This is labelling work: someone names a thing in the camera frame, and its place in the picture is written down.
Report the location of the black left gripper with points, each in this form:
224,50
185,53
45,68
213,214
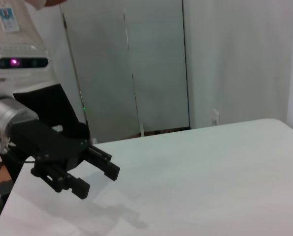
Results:
45,145

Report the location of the person in white shirt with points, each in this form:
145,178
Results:
25,24

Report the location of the white id badge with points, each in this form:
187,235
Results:
7,19

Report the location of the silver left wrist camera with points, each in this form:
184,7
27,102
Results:
23,62

